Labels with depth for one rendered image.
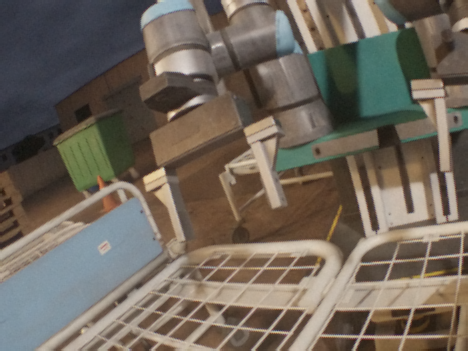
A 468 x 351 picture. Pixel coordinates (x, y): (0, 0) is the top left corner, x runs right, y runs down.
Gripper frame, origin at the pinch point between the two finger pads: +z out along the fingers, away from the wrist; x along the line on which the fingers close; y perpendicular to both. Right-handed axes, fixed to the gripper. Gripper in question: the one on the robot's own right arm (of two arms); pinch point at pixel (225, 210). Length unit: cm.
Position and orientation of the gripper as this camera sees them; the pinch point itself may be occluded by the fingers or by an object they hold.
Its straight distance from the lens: 47.5
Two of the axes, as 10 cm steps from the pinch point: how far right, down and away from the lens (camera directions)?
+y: 4.2, 0.4, 9.1
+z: 3.1, 9.3, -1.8
